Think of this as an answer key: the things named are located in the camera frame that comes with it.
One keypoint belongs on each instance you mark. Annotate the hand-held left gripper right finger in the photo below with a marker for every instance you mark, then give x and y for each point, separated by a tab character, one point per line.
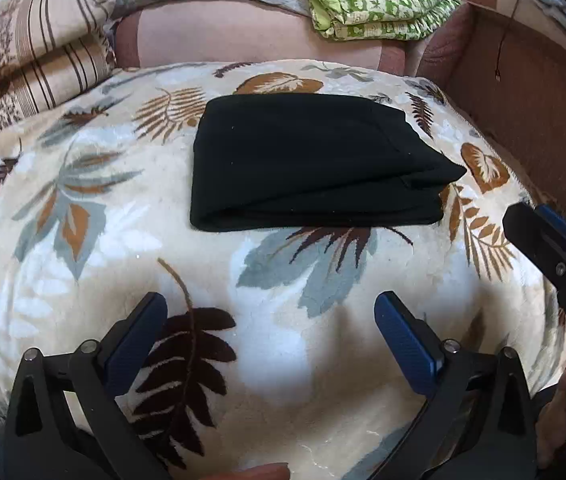
408	347

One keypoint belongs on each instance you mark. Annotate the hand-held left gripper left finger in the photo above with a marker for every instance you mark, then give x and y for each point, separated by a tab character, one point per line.
133	342

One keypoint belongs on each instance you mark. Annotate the black pants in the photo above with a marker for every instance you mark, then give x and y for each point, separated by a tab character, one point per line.
313	170

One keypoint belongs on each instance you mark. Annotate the person's left hand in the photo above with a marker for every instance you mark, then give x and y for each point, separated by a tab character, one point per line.
253	474

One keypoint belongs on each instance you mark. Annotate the brown wooden panel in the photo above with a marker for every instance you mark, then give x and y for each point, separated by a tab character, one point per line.
528	110

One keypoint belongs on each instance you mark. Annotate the leaf print fleece blanket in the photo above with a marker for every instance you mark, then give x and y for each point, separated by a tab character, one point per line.
273	310

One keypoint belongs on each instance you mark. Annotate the green patterned blanket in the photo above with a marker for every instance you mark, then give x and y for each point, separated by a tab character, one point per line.
363	12

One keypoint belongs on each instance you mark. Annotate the striped beige bedding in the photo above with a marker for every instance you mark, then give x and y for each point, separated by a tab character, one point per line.
28	65

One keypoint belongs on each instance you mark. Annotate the pink bolster cushion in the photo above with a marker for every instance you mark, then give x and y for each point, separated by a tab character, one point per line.
238	35

